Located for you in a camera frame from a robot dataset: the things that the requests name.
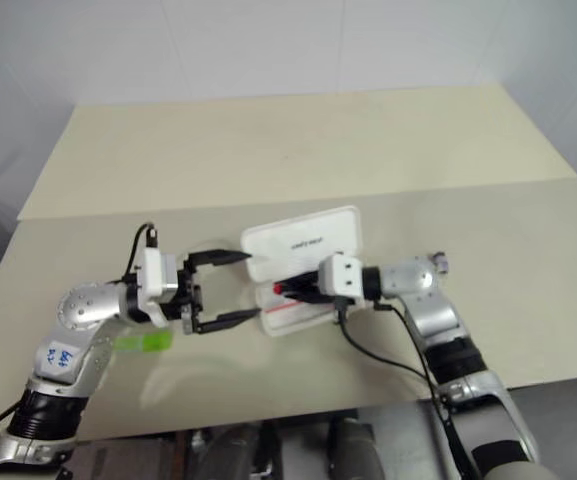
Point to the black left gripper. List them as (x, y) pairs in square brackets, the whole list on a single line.
[(192, 295)]

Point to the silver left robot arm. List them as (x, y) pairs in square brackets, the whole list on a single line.
[(85, 307)]

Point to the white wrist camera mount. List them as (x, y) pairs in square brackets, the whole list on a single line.
[(153, 272), (340, 275)]

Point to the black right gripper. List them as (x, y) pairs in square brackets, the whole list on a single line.
[(310, 292)]

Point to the red marker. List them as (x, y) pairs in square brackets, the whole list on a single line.
[(279, 289)]

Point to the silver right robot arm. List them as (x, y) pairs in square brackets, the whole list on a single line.
[(433, 320)]

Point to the white label blue writing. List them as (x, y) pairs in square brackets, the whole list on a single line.
[(58, 361)]

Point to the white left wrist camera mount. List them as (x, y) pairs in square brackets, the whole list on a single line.
[(153, 272)]

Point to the green marker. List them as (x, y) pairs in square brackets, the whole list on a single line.
[(145, 343)]

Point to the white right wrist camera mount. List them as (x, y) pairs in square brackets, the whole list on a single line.
[(340, 275)]

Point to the white plastic pencil case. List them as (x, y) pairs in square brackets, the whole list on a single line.
[(303, 240)]

